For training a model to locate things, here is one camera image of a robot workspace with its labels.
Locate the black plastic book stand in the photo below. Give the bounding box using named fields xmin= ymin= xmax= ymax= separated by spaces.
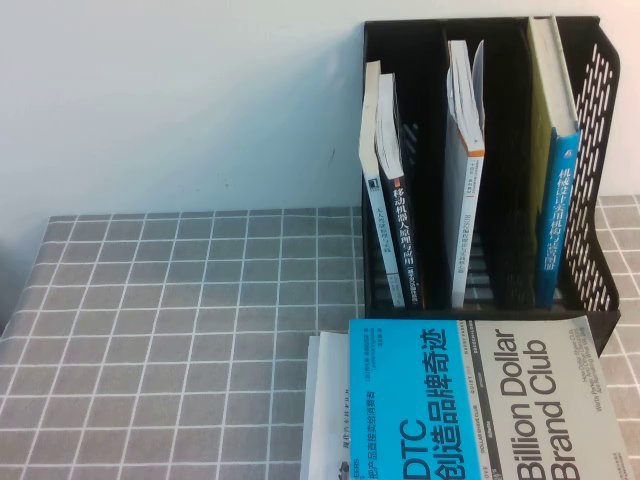
xmin=362 ymin=14 xmax=624 ymax=361

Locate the white book orange stripe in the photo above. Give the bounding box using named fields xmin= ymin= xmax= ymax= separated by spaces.
xmin=444 ymin=38 xmax=487 ymax=309

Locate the blue spine mechanical design book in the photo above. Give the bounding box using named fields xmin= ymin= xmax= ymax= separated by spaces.
xmin=527 ymin=14 xmax=582 ymax=309

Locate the blue grey Billion Dollar book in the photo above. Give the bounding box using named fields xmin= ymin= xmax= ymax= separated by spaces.
xmin=348 ymin=313 xmax=640 ymax=480

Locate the grey checked tablecloth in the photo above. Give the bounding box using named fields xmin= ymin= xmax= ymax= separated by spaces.
xmin=0 ymin=194 xmax=640 ymax=480

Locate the cream thin paperback book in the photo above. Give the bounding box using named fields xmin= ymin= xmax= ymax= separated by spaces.
xmin=358 ymin=60 xmax=406 ymax=309

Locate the dark navy robotics book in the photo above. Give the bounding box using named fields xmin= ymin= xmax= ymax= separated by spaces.
xmin=375 ymin=73 xmax=429 ymax=310

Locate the white book blue lettering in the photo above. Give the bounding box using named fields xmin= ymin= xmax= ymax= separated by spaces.
xmin=301 ymin=335 xmax=322 ymax=480

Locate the white car suspension book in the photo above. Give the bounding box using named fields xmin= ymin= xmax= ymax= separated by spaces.
xmin=318 ymin=329 xmax=352 ymax=480

